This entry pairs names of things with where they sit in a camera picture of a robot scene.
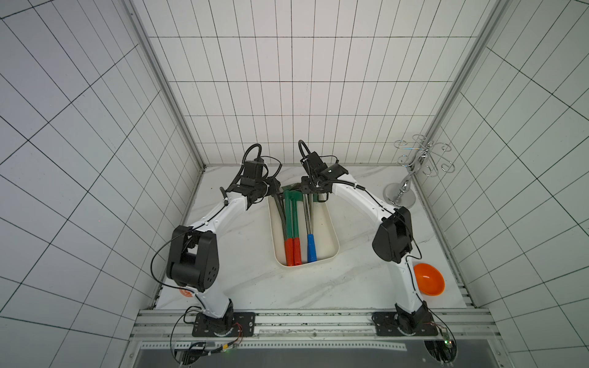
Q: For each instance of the grey speckled hoe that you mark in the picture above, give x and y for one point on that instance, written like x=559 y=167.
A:
x=281 y=211

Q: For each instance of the chrome cup rack stand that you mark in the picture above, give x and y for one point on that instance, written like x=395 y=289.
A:
x=420 y=156

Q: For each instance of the cream plastic storage box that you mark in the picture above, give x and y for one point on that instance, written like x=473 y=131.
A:
x=327 y=244

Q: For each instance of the orange plastic bowl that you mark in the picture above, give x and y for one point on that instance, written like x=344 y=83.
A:
x=430 y=281

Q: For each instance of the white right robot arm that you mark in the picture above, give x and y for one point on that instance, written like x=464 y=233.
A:
x=393 y=242

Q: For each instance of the orange patterned white bowl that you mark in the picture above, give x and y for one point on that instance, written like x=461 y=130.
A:
x=186 y=293

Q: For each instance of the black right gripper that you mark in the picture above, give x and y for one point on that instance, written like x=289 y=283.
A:
x=310 y=185

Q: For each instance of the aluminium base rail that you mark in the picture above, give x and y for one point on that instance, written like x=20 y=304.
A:
x=265 y=329

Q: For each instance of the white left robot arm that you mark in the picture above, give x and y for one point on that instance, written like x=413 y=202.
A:
x=193 y=262

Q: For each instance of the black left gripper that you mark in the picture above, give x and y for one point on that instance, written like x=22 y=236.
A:
x=274 y=188

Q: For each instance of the green hoe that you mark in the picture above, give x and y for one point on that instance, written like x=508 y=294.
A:
x=289 y=242
x=294 y=197

